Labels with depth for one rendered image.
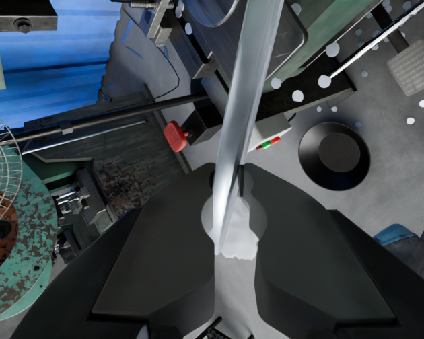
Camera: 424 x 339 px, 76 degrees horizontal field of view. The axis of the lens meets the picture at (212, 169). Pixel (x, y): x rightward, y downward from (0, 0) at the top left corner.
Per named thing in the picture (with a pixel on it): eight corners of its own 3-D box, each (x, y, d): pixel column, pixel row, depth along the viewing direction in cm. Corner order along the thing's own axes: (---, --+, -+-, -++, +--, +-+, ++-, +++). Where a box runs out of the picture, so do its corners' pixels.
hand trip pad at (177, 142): (207, 135, 69) (184, 144, 64) (196, 146, 74) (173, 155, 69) (194, 112, 70) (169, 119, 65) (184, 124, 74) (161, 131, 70)
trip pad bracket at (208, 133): (256, 112, 76) (204, 130, 64) (236, 129, 84) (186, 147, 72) (245, 94, 77) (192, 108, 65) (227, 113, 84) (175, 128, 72)
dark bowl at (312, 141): (393, 169, 103) (387, 176, 99) (328, 194, 127) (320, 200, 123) (350, 103, 106) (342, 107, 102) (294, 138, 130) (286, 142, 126)
